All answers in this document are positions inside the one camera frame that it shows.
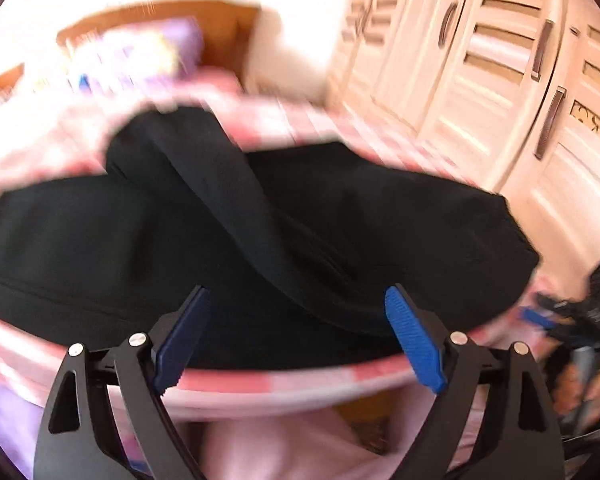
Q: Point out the floral blanket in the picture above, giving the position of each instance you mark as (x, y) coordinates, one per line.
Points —
(135, 52)

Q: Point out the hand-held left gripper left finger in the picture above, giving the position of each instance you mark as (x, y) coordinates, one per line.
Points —
(182, 340)

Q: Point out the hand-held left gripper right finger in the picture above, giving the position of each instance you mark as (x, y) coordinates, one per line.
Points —
(412, 340)

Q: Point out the brown wooden headboard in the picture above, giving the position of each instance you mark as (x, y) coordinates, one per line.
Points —
(225, 35)

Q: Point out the black pants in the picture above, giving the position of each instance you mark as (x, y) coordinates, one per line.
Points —
(260, 230)

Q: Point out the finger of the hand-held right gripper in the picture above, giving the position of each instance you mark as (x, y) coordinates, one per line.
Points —
(537, 319)

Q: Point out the person's pale pink clothing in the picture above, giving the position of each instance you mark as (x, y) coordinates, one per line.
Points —
(280, 450)

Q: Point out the light wooden wardrobe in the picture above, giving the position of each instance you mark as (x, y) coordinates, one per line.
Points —
(415, 60)

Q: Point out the pink checked bed sheet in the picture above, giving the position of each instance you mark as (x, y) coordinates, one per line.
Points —
(305, 120)

